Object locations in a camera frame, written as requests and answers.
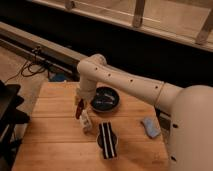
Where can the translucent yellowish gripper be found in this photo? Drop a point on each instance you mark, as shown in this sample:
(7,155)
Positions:
(77,99)

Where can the red chili pepper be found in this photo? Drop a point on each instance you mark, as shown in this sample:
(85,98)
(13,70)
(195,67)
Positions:
(79,109)

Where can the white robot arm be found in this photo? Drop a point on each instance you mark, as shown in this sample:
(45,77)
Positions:
(190,108)

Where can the dark blue ceramic bowl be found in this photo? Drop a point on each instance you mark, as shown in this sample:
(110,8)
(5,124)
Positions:
(105,99)

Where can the white tube bottle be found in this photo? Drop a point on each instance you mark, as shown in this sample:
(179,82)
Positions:
(85,121)

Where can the blue object on floor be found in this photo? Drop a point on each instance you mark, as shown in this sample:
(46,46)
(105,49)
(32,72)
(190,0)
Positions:
(58,78)

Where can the black white striped cloth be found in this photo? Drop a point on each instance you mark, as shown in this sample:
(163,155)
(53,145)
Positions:
(105,131)

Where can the black round dish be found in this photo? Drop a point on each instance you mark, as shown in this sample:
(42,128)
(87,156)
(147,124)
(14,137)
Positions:
(99,141)

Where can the wooden cutting board table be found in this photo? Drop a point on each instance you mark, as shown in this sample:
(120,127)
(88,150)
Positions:
(55,141)

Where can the black chair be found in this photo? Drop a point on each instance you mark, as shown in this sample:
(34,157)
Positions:
(10,116)

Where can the blue sponge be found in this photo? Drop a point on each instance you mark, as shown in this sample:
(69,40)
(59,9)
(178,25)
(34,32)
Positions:
(150,128)

